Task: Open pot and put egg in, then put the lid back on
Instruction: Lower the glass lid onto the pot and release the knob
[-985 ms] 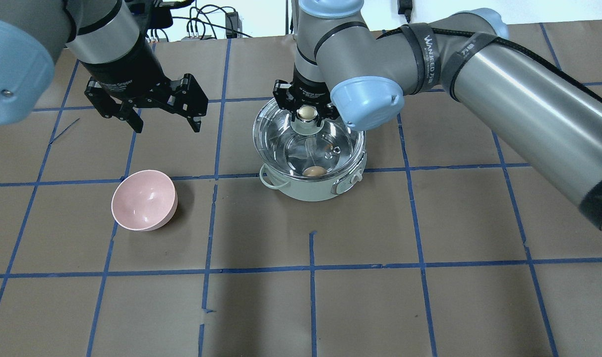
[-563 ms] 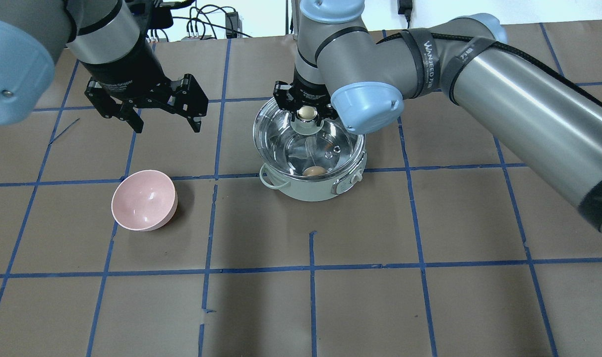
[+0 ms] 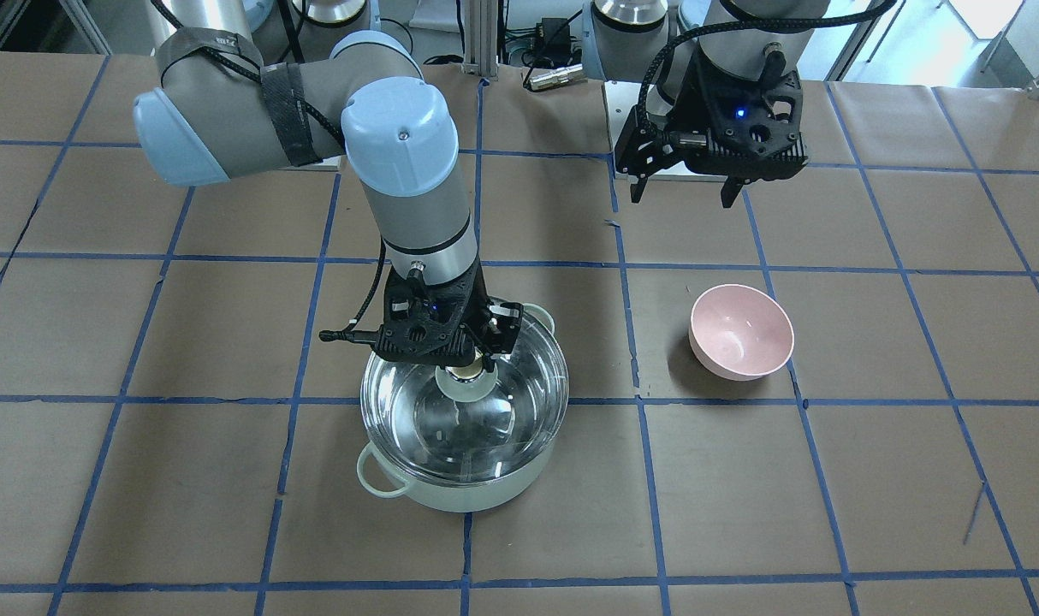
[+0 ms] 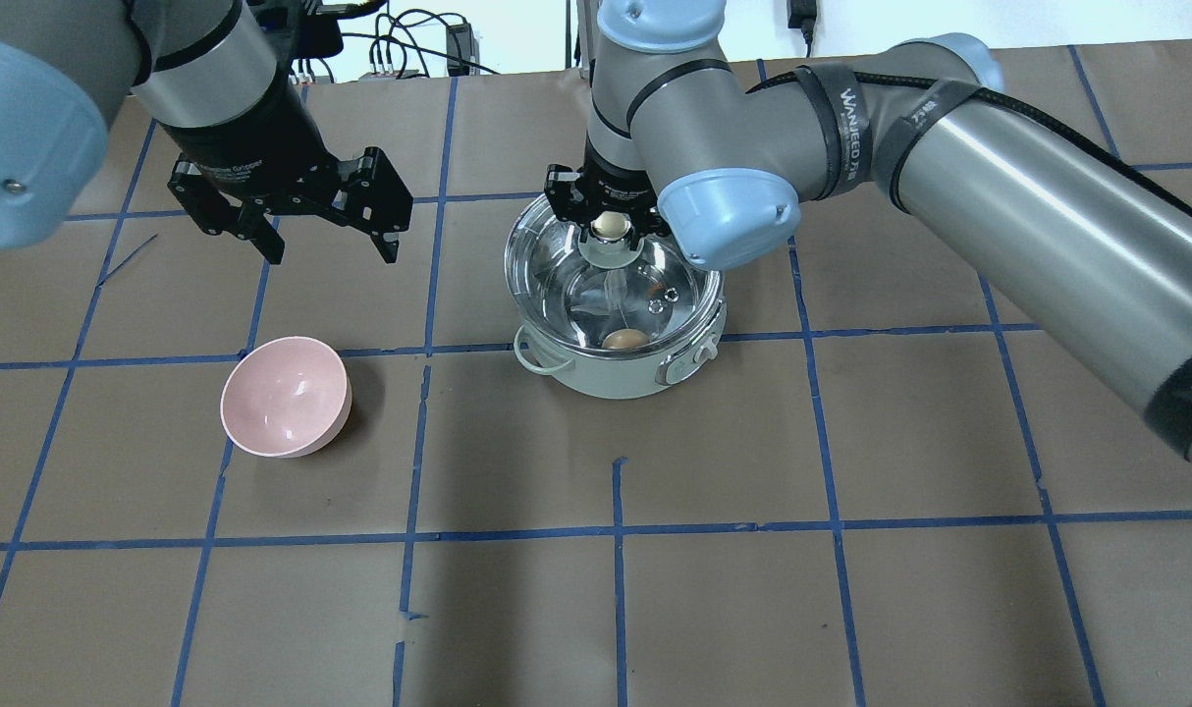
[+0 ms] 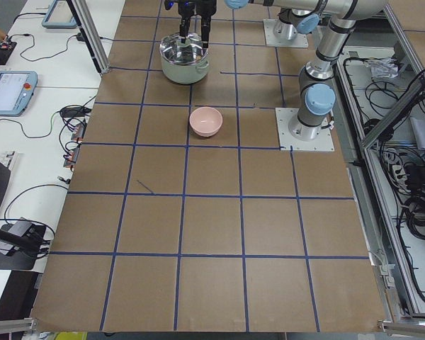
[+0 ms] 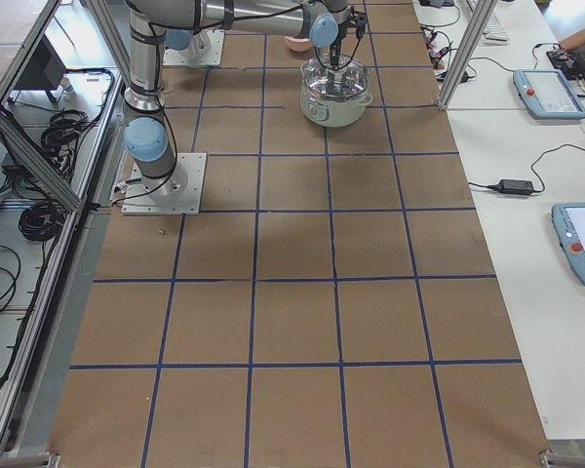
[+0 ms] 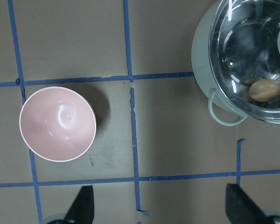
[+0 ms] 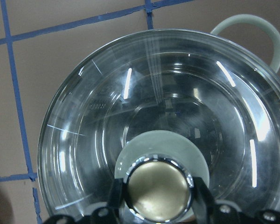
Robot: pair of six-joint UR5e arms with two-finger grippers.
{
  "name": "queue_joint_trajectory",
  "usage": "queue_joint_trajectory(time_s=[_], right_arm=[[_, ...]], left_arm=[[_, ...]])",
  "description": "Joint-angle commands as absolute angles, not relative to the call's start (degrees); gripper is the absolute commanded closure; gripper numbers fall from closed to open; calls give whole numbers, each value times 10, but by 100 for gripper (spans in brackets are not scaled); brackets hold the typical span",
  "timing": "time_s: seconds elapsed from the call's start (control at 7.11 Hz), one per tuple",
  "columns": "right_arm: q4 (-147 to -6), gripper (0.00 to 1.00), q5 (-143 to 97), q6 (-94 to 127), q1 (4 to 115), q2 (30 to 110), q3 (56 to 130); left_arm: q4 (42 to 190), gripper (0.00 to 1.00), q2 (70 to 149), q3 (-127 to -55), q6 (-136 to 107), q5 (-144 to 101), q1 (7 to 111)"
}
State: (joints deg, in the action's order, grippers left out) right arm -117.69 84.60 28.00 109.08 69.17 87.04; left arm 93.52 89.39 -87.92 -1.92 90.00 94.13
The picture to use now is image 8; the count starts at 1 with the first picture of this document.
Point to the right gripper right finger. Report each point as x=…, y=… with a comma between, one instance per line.
x=207, y=210

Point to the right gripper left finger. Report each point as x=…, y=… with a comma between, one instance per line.
x=108, y=214

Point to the glass pot lid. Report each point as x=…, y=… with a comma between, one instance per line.
x=133, y=109

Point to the mint green electric pot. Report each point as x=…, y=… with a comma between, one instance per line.
x=244, y=92

